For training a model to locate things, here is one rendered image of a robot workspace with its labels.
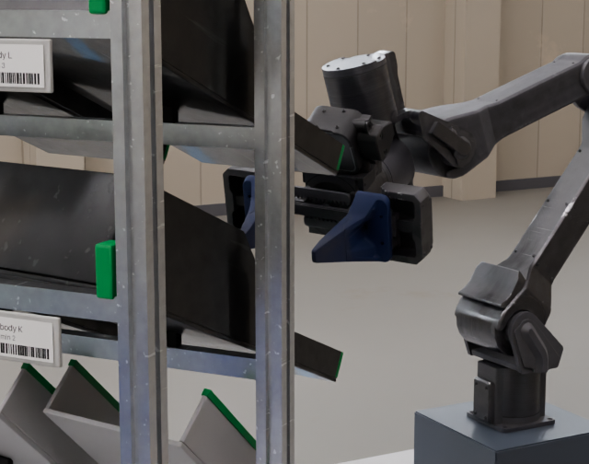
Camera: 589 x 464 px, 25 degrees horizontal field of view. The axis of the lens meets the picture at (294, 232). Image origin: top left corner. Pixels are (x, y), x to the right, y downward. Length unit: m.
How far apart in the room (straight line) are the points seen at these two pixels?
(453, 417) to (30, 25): 0.73
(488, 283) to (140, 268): 0.63
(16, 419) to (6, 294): 0.20
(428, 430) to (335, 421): 3.37
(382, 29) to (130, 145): 8.74
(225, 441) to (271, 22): 0.29
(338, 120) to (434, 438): 0.39
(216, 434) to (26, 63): 0.30
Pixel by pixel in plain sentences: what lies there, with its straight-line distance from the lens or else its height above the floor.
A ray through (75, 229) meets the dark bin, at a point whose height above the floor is 1.34.
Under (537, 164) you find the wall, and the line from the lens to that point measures 10.35.
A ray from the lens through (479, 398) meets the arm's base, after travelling 1.34.
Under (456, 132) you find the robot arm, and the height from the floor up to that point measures 1.36.
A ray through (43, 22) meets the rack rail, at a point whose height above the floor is 1.46.
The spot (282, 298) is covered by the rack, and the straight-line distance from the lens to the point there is 0.91.
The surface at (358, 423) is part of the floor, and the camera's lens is 4.71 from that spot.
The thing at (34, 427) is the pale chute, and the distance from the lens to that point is 1.01.
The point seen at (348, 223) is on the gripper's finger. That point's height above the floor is 1.30.
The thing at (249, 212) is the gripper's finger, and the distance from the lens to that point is 1.11.
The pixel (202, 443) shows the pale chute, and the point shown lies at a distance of 0.92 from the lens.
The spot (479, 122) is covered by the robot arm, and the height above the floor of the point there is 1.36.
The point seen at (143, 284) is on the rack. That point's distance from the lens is 0.75.
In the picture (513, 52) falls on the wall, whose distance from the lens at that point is 10.13.
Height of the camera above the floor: 1.48
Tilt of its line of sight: 10 degrees down
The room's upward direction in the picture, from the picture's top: straight up
